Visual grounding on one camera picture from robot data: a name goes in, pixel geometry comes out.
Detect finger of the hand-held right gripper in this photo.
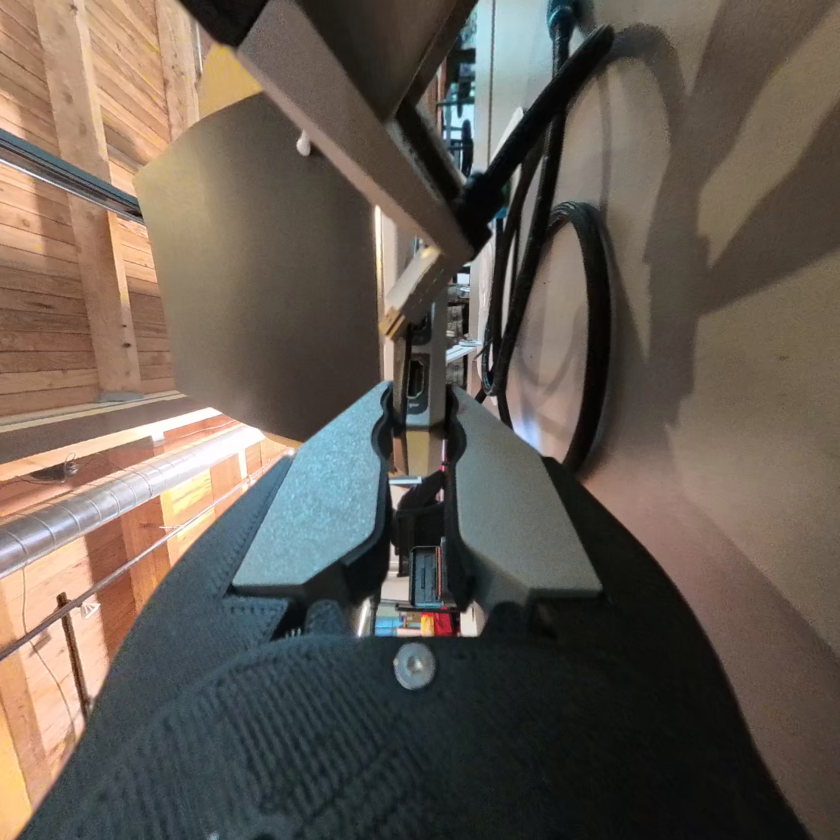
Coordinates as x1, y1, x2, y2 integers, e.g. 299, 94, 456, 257
236, 0, 493, 270

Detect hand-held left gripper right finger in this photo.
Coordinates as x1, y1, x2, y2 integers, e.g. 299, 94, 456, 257
448, 387, 603, 608

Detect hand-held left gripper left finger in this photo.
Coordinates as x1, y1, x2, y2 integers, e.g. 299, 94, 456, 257
233, 382, 395, 595

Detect black hdmi switch box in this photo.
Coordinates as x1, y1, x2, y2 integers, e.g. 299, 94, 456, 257
392, 282, 452, 479

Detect thick black braided hdmi cable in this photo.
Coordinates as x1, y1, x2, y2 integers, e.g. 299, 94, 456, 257
382, 23, 618, 473

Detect thin black cable green plugs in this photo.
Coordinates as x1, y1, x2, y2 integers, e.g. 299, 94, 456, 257
546, 0, 584, 74

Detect wooden board with black panel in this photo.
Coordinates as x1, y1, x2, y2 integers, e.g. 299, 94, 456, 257
133, 92, 383, 442

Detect silver ventilation duct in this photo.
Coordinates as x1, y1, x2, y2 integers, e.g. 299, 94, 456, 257
0, 427, 290, 578

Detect black ceiling rail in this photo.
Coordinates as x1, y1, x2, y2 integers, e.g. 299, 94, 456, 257
0, 128, 142, 221

